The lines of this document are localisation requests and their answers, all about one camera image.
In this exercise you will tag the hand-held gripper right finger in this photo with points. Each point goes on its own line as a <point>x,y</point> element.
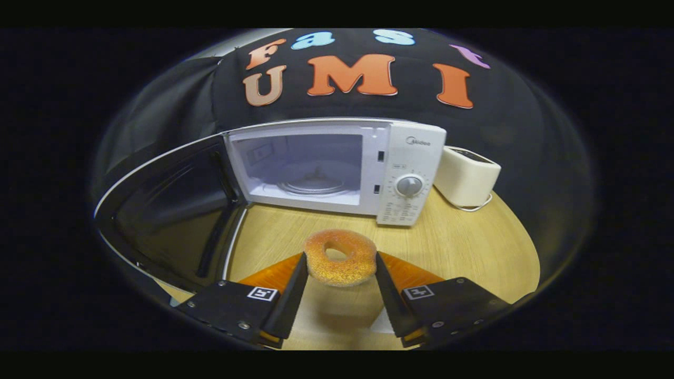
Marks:
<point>389,300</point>

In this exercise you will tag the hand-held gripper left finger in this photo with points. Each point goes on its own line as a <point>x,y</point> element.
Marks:
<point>292,300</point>

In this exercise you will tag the sugared orange doughnut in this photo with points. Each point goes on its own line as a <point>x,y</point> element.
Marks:
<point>358,263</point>

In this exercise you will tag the white microwave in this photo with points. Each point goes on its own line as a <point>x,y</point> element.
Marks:
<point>410,152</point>

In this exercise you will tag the glass microwave turntable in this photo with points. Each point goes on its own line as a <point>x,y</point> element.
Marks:
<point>310,185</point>

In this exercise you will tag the cream white toaster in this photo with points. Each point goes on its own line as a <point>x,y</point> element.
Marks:
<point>466,176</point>

